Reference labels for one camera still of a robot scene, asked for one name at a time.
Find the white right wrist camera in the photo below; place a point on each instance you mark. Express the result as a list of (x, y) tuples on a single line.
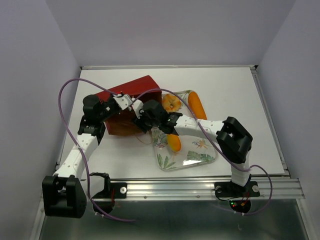
[(136, 107)]

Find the sugared orange fake donut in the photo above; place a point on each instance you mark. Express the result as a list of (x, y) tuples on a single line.
[(174, 142)]

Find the clear tray with leaf print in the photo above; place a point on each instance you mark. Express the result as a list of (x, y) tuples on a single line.
[(194, 152)]

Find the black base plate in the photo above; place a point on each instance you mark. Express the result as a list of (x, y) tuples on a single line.
[(224, 190), (116, 190)]

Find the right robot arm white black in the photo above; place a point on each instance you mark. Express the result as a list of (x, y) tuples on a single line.
[(233, 139)]

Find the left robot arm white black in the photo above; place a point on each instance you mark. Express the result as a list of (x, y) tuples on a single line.
[(63, 194)]

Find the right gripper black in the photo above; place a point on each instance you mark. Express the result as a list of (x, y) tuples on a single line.
[(139, 123)]

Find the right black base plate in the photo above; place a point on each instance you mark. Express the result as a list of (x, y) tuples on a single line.
[(224, 190)]

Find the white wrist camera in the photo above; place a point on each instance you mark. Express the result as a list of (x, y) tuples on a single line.
[(123, 100), (136, 107)]

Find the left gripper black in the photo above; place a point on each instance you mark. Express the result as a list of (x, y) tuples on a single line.
[(111, 98)]

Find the aluminium mounting rail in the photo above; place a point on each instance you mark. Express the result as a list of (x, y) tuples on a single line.
[(201, 188)]

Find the long orange fake bread loaf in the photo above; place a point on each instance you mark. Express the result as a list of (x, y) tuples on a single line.
[(196, 106)]

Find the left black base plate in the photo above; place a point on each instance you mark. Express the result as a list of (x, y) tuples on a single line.
[(116, 190)]

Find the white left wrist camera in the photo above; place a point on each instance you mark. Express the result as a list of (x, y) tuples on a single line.
[(123, 100)]

